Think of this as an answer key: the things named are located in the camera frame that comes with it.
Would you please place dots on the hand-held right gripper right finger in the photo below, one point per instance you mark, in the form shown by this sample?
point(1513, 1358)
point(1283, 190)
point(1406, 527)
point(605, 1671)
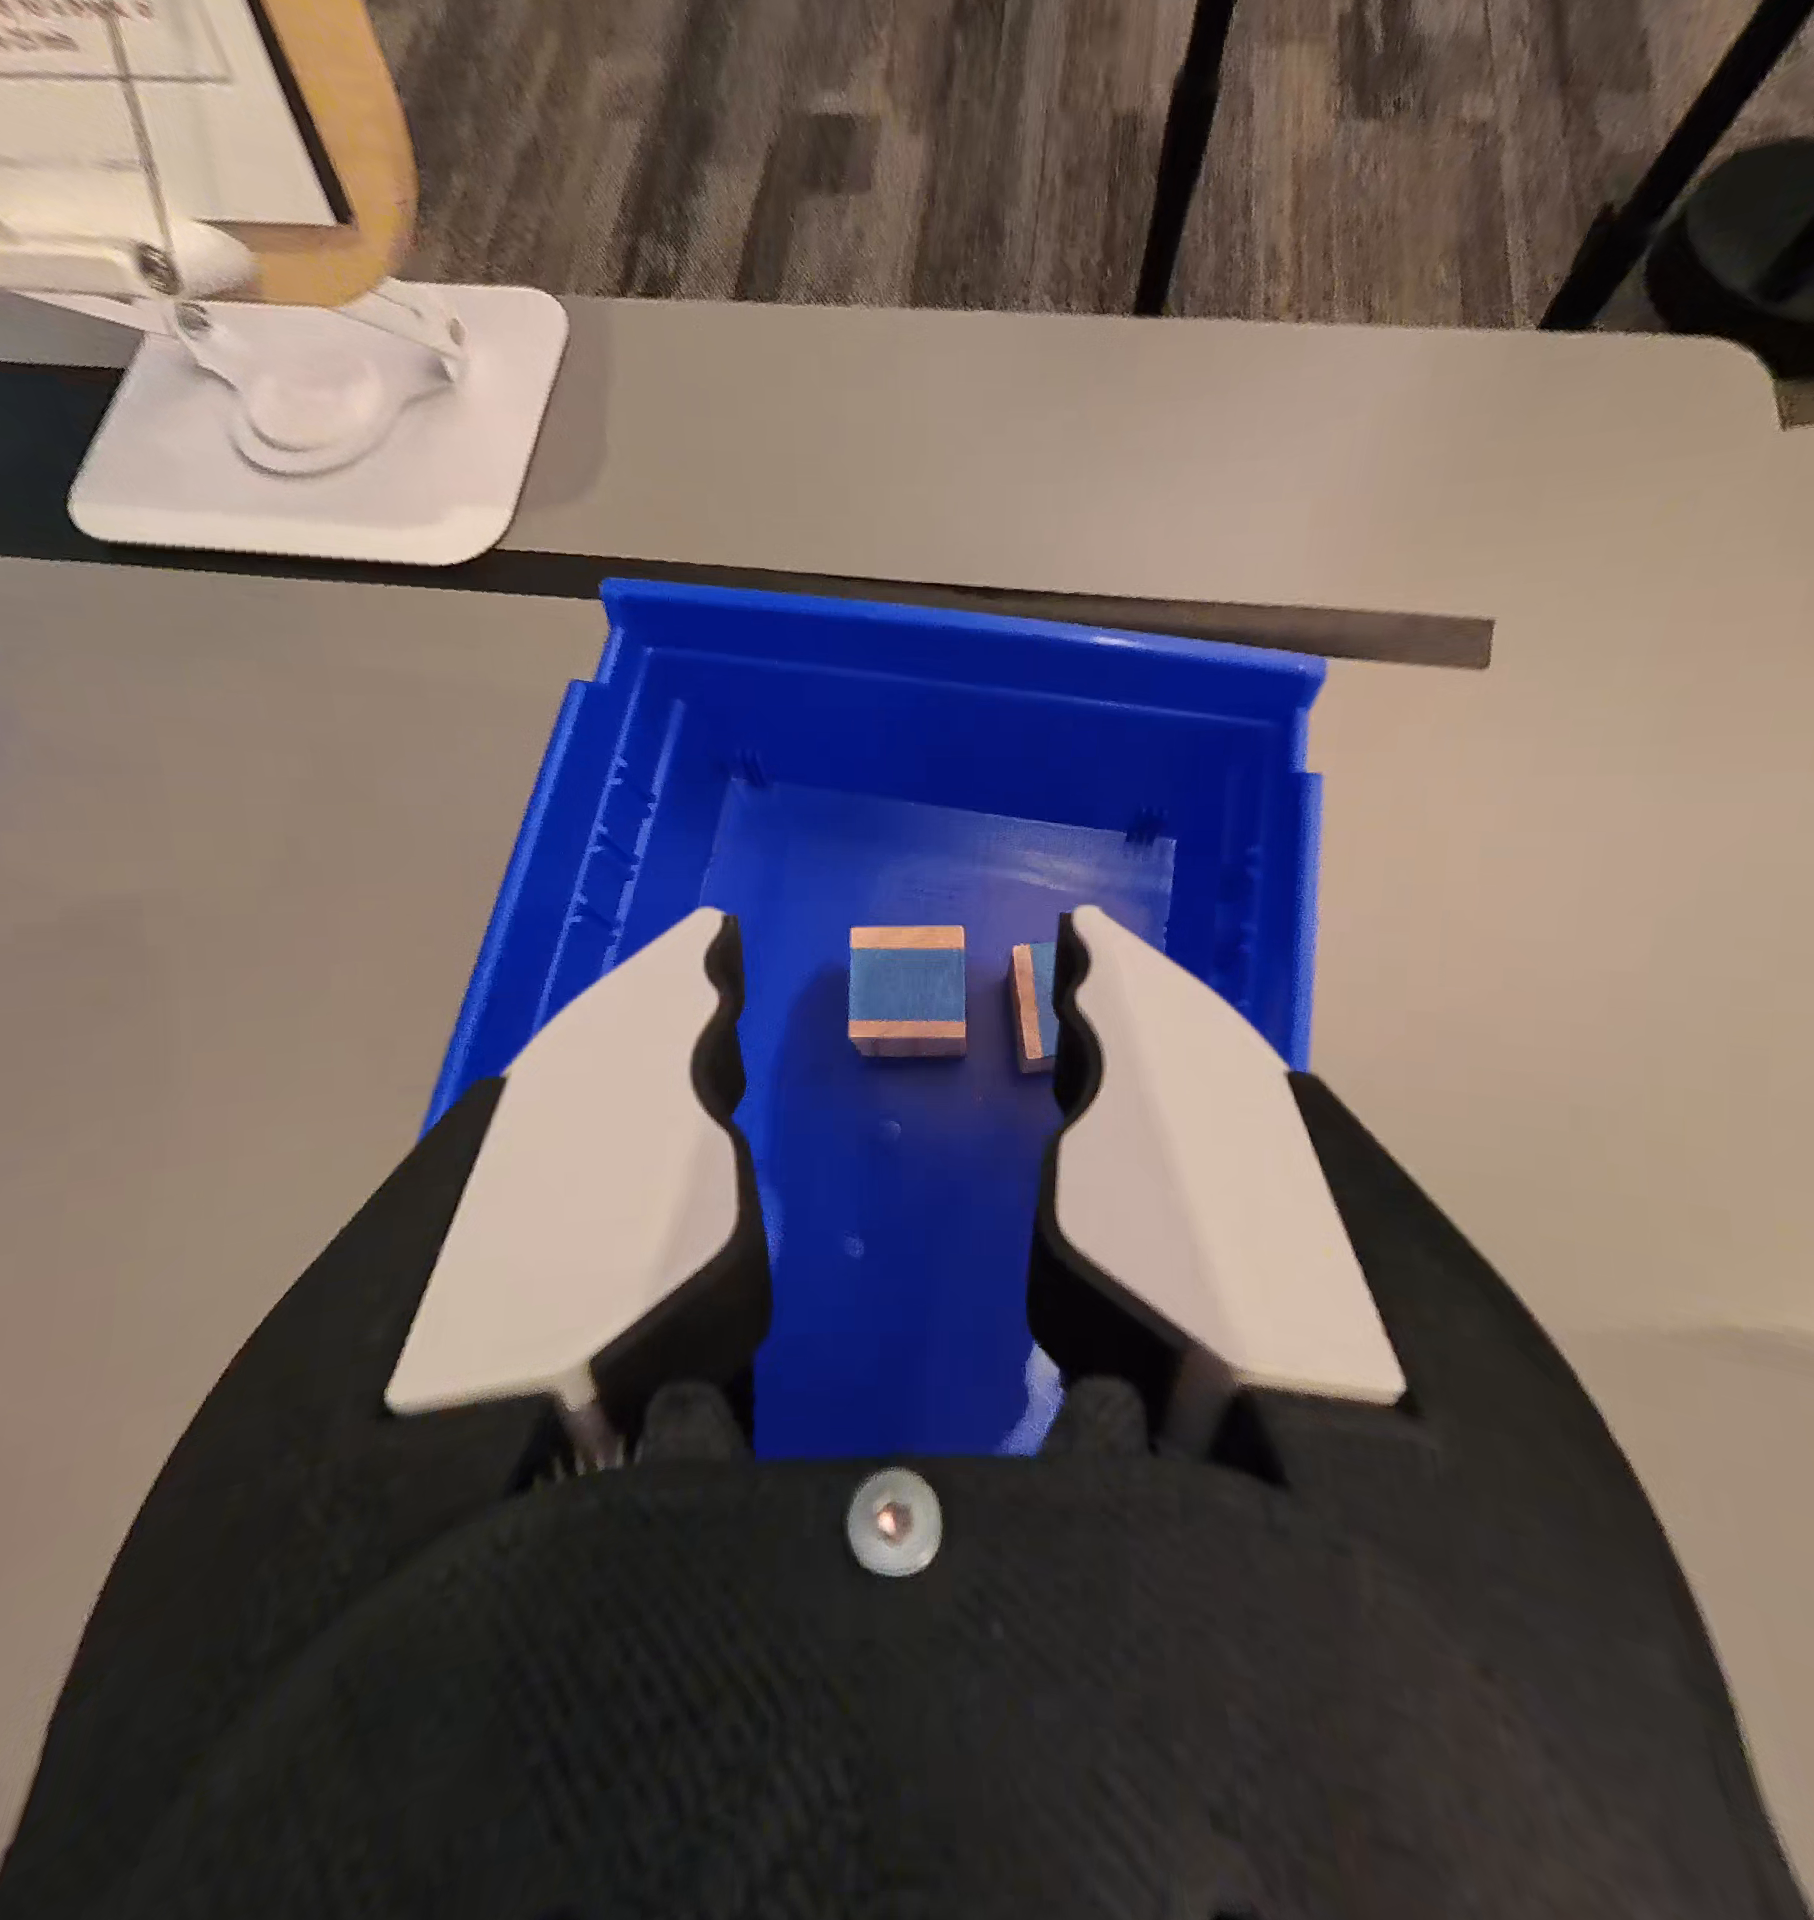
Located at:
point(1225, 1200)

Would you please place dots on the wooden instruction board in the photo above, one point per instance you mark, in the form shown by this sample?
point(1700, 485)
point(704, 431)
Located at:
point(376, 181)

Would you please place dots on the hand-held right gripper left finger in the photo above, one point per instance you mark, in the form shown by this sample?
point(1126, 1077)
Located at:
point(579, 1200)

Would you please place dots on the printed instruction sheet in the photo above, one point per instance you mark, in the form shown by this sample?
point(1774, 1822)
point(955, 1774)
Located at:
point(246, 152)

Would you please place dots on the black round base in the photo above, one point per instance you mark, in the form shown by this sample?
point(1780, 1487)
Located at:
point(1775, 239)

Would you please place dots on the white board stand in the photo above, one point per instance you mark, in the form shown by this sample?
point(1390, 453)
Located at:
point(443, 450)

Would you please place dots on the black metal frame legs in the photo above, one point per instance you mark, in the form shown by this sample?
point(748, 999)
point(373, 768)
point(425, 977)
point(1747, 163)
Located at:
point(1187, 152)

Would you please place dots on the blue plastic bin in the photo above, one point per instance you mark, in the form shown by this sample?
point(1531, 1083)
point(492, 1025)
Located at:
point(908, 1275)

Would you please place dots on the wooden cube with blue stripe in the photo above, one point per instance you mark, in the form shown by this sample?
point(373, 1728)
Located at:
point(908, 991)
point(1032, 1002)

